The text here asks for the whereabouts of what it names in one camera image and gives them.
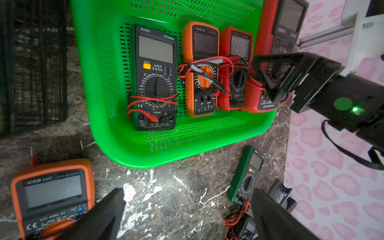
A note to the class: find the black wire basket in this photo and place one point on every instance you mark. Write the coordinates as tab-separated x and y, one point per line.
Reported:
33	65

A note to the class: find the small green multimeter lower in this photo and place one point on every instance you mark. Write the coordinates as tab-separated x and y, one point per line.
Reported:
240	226

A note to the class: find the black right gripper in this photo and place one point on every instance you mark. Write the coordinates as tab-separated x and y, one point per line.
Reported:
351	103

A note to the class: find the small red multimeter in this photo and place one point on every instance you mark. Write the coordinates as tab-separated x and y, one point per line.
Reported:
237	46

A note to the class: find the green multimeter upper right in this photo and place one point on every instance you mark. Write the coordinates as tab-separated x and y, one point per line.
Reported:
246	176

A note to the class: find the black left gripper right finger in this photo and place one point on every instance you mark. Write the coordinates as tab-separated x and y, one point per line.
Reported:
273	222

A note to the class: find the red Aneng large multimeter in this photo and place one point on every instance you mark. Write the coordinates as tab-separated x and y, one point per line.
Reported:
278	32

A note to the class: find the orange victor multimeter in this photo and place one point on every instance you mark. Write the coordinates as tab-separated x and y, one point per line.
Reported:
49	198
200	68

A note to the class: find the large green XLUE multimeter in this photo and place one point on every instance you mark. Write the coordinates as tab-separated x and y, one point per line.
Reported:
153	103

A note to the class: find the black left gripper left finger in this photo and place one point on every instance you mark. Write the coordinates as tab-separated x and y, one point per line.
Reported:
102	222

